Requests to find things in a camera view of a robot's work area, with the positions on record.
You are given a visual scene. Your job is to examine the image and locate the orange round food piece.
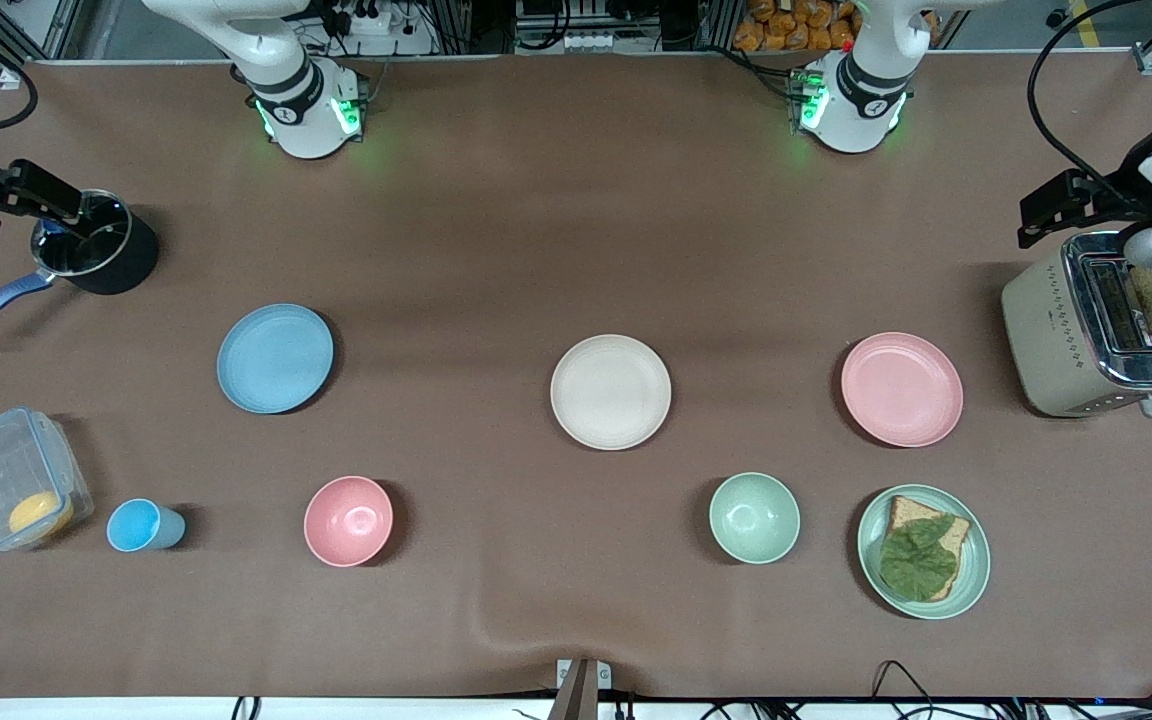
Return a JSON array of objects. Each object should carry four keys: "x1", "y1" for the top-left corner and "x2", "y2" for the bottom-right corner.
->
[{"x1": 8, "y1": 490, "x2": 75, "y2": 538}]

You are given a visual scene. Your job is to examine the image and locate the green lettuce leaf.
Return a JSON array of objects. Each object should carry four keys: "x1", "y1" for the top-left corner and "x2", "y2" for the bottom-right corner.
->
[{"x1": 879, "y1": 515, "x2": 959, "y2": 603}]

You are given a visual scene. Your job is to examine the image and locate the beige plate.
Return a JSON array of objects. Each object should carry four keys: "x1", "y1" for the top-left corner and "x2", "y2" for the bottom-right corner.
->
[{"x1": 550, "y1": 334, "x2": 673, "y2": 451}]

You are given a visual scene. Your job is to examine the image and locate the pink bowl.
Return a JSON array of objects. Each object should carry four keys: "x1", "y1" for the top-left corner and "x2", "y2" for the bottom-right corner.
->
[{"x1": 303, "y1": 475, "x2": 394, "y2": 568}]

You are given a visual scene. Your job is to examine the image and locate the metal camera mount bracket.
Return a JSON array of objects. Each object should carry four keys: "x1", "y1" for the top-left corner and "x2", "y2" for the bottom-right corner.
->
[{"x1": 548, "y1": 658, "x2": 613, "y2": 720}]

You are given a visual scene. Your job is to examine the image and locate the pink plate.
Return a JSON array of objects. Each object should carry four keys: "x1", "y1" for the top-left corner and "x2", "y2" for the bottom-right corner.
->
[{"x1": 841, "y1": 332, "x2": 965, "y2": 448}]

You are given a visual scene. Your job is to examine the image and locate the brown table mat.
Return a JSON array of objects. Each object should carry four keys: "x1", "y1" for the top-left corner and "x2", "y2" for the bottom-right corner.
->
[{"x1": 0, "y1": 52, "x2": 1152, "y2": 701}]

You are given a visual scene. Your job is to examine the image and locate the blue plate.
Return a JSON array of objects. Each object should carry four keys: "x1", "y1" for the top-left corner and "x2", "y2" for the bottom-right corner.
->
[{"x1": 217, "y1": 303, "x2": 335, "y2": 415}]

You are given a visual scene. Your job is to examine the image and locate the white power strip with plugs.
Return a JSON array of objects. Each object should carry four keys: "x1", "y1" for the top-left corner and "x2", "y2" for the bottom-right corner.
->
[{"x1": 334, "y1": 0, "x2": 397, "y2": 37}]

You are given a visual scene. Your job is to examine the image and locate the bag of orange buns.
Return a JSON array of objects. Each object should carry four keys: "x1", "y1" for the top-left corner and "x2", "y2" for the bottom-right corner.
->
[{"x1": 733, "y1": 0, "x2": 862, "y2": 53}]

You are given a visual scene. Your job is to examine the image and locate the blue cup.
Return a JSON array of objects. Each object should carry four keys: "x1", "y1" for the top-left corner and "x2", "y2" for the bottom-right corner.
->
[{"x1": 106, "y1": 498, "x2": 187, "y2": 553}]

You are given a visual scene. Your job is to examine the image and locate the black pot with blue handle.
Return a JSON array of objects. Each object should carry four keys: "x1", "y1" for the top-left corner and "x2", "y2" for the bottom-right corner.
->
[{"x1": 0, "y1": 188, "x2": 161, "y2": 345}]

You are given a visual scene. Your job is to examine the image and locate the green plate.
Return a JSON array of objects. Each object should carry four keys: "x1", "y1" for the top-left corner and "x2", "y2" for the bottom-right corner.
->
[{"x1": 857, "y1": 484, "x2": 991, "y2": 620}]

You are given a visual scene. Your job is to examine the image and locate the green bowl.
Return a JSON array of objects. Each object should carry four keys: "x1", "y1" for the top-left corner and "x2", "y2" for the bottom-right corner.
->
[{"x1": 708, "y1": 472, "x2": 801, "y2": 565}]

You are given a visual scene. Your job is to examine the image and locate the toast slice with seeds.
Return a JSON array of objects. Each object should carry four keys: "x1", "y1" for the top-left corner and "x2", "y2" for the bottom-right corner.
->
[{"x1": 881, "y1": 495, "x2": 972, "y2": 601}]

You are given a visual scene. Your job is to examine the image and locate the beige and chrome toaster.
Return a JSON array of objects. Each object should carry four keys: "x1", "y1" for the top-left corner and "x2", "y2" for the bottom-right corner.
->
[{"x1": 1000, "y1": 232, "x2": 1152, "y2": 419}]

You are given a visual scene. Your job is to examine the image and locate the thin black looped cable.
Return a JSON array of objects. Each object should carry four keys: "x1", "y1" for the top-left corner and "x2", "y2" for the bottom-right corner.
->
[{"x1": 870, "y1": 660, "x2": 939, "y2": 720}]

